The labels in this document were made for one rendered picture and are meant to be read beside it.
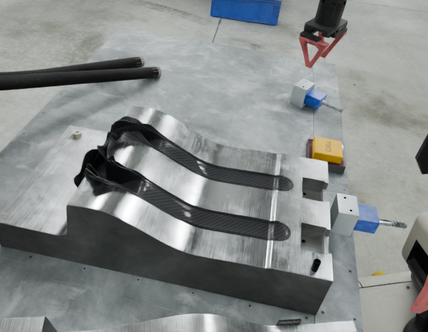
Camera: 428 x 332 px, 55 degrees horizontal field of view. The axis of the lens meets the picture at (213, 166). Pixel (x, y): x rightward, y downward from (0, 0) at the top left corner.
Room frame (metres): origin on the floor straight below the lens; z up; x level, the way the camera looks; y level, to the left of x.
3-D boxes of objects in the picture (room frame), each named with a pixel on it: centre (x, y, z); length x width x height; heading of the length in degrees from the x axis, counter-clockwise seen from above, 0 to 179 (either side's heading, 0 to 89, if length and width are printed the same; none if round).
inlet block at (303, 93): (0.92, -0.24, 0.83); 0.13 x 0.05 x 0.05; 58
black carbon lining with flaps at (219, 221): (0.47, 0.04, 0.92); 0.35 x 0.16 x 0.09; 84
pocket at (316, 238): (0.40, -0.16, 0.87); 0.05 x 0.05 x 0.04; 84
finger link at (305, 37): (0.92, -0.20, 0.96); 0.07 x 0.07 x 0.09; 58
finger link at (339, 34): (0.96, -0.23, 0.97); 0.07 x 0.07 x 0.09; 58
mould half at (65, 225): (0.49, 0.06, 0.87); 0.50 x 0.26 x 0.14; 84
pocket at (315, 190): (0.51, -0.18, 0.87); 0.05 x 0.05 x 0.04; 84
